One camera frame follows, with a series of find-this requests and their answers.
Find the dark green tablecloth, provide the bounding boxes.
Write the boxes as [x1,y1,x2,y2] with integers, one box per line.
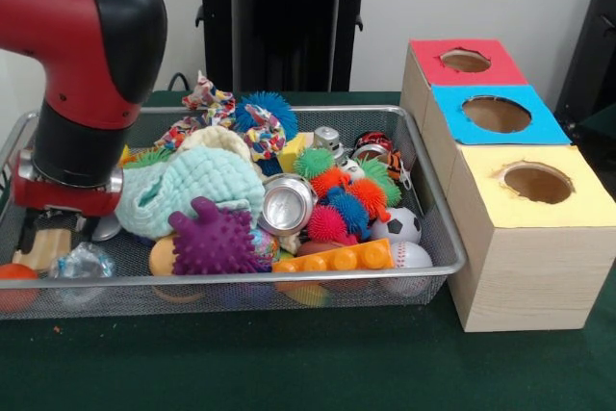
[0,90,616,411]
[572,102,616,171]

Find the clear packet with blue label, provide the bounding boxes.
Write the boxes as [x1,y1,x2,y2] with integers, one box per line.
[47,241,116,280]

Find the orange plastic building block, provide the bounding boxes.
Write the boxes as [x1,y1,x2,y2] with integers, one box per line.
[271,237,397,273]

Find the wooden box with three holes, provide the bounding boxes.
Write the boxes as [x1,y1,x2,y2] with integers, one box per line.
[399,38,616,334]

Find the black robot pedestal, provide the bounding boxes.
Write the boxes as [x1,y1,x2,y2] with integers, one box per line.
[185,0,389,92]

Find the wavy wooden block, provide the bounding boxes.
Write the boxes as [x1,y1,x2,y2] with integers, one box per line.
[12,225,73,271]

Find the colourful patterned cloth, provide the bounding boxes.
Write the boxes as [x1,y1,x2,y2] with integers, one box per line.
[154,70,239,150]

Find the mint green waffle cloth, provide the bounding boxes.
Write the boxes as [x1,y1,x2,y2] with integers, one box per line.
[115,145,267,243]

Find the multicolour spiky caterpillar toy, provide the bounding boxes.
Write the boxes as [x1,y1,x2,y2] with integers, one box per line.
[306,178,390,244]

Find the purple spiky rubber ball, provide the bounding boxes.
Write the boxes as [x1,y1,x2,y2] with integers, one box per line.
[167,195,265,276]

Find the black upright panel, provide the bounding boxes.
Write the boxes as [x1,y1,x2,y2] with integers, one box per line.
[552,0,616,118]

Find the small soccer ball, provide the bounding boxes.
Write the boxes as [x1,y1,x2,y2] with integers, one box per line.
[370,207,424,244]

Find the crushed silver can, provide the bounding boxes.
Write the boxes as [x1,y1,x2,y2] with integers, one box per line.
[258,174,320,234]

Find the silver mesh bin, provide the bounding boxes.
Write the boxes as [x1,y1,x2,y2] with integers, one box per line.
[0,103,467,320]

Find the small white baseball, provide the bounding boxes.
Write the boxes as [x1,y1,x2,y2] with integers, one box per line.
[388,241,433,269]

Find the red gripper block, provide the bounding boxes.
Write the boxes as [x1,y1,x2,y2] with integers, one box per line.
[12,173,124,252]

